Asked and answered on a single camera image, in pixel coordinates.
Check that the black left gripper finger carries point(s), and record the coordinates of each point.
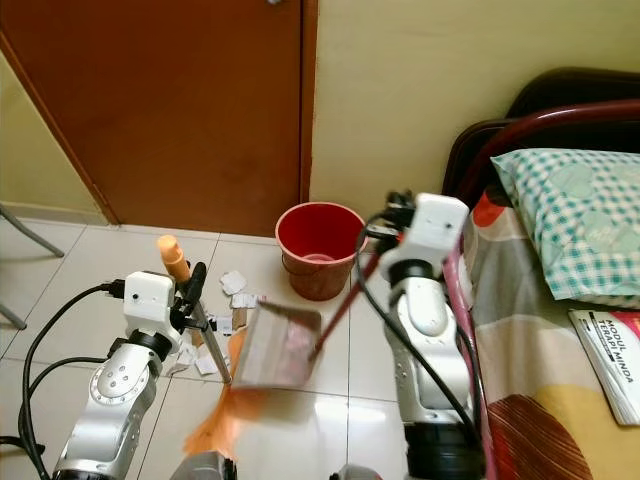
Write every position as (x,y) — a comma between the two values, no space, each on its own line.
(196,283)

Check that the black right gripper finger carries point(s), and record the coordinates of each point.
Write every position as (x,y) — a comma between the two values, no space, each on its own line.
(374,238)

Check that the orange bristle broom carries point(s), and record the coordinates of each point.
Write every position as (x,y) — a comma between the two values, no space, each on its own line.
(220,420)

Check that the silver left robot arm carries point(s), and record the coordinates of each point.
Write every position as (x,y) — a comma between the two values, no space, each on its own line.
(105,405)

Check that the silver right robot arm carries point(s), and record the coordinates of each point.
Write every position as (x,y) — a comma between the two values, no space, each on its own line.
(430,350)

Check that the black floor stand foot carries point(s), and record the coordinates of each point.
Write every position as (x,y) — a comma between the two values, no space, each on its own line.
(8,442)

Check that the white paper scrap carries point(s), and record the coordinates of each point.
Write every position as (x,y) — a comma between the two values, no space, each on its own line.
(234,282)
(244,300)
(208,360)
(217,325)

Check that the red plastic bucket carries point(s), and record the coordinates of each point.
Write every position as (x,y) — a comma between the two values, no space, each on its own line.
(318,265)

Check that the grey left robot foot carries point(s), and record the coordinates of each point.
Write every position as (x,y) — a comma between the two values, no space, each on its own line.
(210,468)

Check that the grey robot foot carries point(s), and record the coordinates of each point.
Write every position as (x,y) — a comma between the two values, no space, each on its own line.
(363,473)
(210,468)

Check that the grey metal chair leg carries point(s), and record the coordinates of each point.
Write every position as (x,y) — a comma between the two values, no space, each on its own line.
(25,235)
(12,316)

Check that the green checkered pillow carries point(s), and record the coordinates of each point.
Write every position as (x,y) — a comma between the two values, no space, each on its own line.
(575,215)

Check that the brown wooden door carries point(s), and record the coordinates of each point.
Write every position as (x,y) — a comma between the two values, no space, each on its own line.
(160,100)

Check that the dark maroon bed headboard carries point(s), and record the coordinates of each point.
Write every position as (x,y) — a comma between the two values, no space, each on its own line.
(550,100)

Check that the bed with patterned sheet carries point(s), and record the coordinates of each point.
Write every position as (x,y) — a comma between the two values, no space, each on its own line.
(550,380)

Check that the grey right robot foot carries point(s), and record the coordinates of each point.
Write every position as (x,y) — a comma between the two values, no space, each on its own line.
(363,473)

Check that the white and red book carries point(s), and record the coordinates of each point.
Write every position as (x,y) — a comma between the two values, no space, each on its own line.
(610,360)

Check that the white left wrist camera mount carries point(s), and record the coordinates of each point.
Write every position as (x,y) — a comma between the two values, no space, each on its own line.
(148,303)

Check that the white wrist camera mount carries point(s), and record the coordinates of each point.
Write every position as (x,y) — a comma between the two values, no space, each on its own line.
(438,225)
(148,303)

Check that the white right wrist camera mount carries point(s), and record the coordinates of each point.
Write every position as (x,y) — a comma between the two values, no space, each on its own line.
(438,225)

